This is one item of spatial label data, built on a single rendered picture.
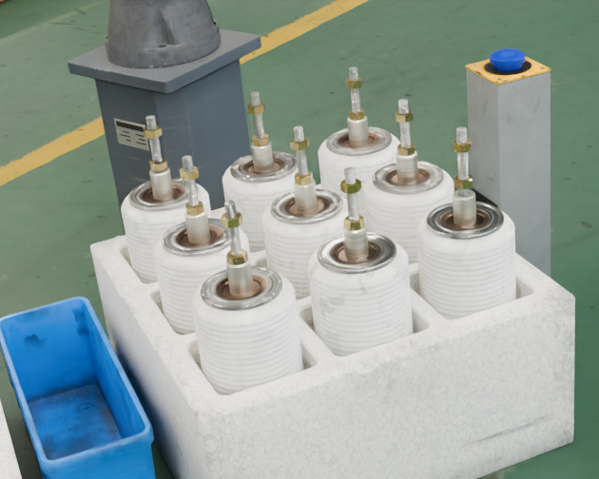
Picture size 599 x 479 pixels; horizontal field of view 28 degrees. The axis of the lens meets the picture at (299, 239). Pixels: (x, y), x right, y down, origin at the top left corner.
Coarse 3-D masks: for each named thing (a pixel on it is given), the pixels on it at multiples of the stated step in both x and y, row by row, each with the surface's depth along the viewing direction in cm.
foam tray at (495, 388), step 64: (128, 256) 136; (256, 256) 130; (128, 320) 125; (448, 320) 114; (512, 320) 114; (192, 384) 109; (320, 384) 108; (384, 384) 111; (448, 384) 114; (512, 384) 118; (192, 448) 111; (256, 448) 108; (320, 448) 111; (384, 448) 114; (448, 448) 117; (512, 448) 121
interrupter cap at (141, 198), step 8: (144, 184) 131; (176, 184) 131; (184, 184) 130; (136, 192) 130; (144, 192) 130; (152, 192) 130; (176, 192) 129; (184, 192) 128; (128, 200) 128; (136, 200) 128; (144, 200) 128; (152, 200) 128; (160, 200) 128; (168, 200) 128; (176, 200) 127; (184, 200) 127; (136, 208) 127; (144, 208) 126; (152, 208) 126; (160, 208) 126; (168, 208) 126
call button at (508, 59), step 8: (504, 48) 136; (512, 48) 136; (496, 56) 134; (504, 56) 134; (512, 56) 133; (520, 56) 133; (496, 64) 134; (504, 64) 133; (512, 64) 133; (520, 64) 133
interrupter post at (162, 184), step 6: (168, 168) 128; (150, 174) 127; (156, 174) 127; (162, 174) 127; (168, 174) 127; (150, 180) 128; (156, 180) 127; (162, 180) 127; (168, 180) 128; (156, 186) 127; (162, 186) 127; (168, 186) 128; (156, 192) 128; (162, 192) 128; (168, 192) 128; (156, 198) 128; (162, 198) 128; (168, 198) 128
